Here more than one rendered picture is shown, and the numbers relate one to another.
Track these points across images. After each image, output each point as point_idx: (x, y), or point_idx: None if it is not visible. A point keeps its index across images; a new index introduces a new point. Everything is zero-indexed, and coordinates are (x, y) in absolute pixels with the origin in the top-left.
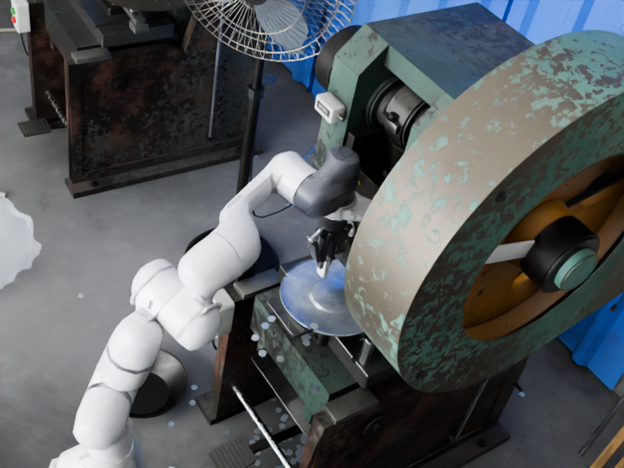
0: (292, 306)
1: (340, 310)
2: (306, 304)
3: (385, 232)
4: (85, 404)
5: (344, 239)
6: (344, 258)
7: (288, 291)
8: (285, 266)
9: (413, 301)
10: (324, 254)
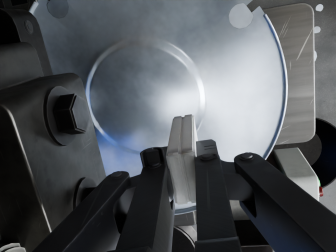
0: (262, 98)
1: (147, 44)
2: (221, 95)
3: None
4: None
5: (51, 241)
6: (84, 160)
7: (246, 148)
8: (185, 220)
9: None
10: (216, 179)
